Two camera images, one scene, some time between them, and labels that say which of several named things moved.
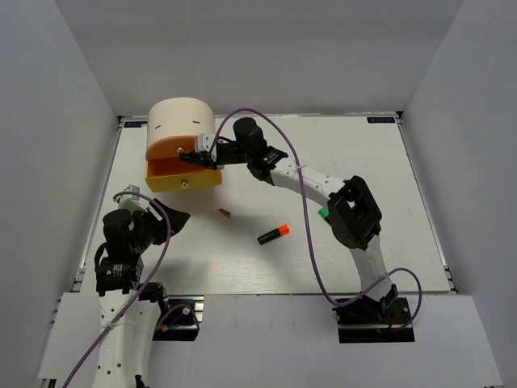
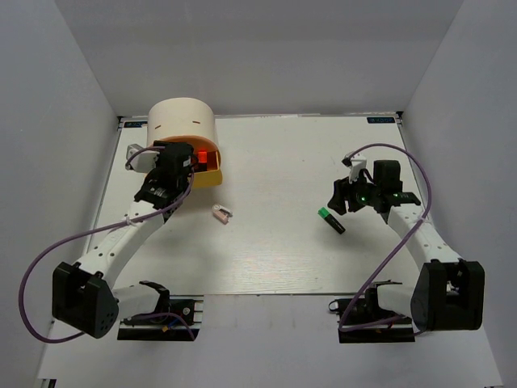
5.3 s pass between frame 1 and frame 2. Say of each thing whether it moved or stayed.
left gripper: moved
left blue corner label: stayed
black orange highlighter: moved
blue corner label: stayed
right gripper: moved
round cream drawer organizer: stayed
